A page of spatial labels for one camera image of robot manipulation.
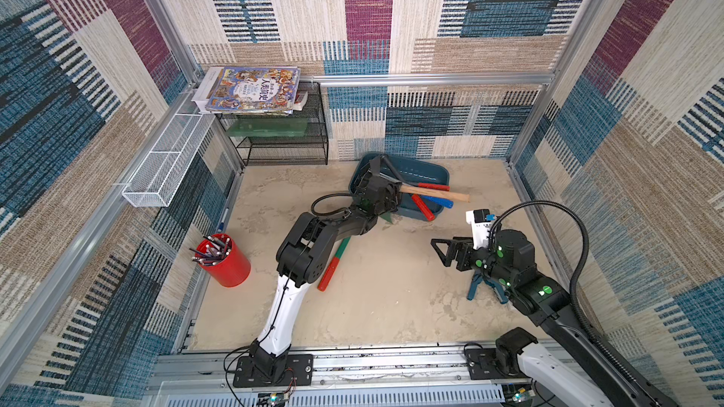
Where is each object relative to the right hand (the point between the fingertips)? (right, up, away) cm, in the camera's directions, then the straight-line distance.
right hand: (445, 245), depth 75 cm
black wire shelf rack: (-48, +35, +40) cm, 72 cm away
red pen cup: (-60, -5, +3) cm, 60 cm away
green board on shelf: (-53, +36, +22) cm, 68 cm away
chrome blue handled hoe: (+5, +10, +15) cm, 19 cm away
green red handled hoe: (-30, -6, +19) cm, 36 cm away
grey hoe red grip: (+7, +16, +30) cm, 35 cm away
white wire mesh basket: (-72, +17, -4) cm, 75 cm away
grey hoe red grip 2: (-3, +16, +24) cm, 29 cm away
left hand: (-6, +18, +22) cm, 29 cm away
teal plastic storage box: (-3, +23, +40) cm, 46 cm away
